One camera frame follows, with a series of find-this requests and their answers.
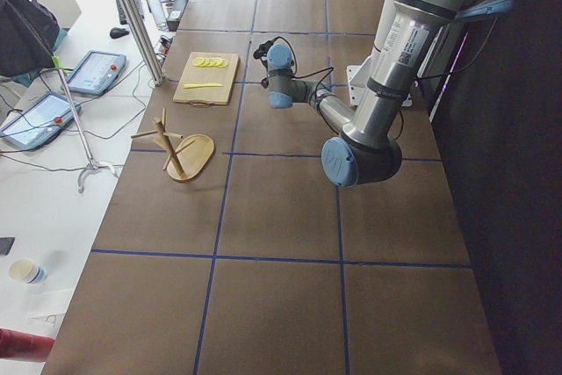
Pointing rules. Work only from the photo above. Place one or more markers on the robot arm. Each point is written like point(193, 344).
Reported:
point(362, 152)

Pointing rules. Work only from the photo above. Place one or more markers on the wooden cup rack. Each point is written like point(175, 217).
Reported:
point(186, 156)

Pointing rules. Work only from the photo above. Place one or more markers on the paper cup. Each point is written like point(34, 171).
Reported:
point(27, 271)

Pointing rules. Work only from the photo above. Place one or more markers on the bamboo cutting board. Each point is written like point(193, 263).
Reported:
point(207, 96)

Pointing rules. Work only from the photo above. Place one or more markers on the white mounting pillar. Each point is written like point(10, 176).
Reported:
point(358, 85)

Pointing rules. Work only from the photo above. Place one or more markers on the metal stand with green clip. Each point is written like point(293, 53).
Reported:
point(93, 165)

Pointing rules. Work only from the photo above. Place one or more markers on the teach pendant far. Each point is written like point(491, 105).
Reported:
point(96, 72)

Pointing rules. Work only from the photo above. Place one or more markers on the teach pendant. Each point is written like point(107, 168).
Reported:
point(39, 124)
point(96, 72)

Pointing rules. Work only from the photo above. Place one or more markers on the black computer mouse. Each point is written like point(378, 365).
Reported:
point(117, 32)

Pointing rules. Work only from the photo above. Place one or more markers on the clear water bottle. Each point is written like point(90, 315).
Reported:
point(156, 9)

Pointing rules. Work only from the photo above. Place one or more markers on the teach pendant near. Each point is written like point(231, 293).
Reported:
point(39, 124)

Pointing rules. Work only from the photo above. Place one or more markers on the black phone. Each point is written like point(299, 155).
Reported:
point(6, 244)

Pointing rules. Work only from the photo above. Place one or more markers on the red bottle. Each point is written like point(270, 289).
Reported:
point(21, 346)

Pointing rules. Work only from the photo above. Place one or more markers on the aluminium frame post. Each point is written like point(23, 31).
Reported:
point(142, 40)

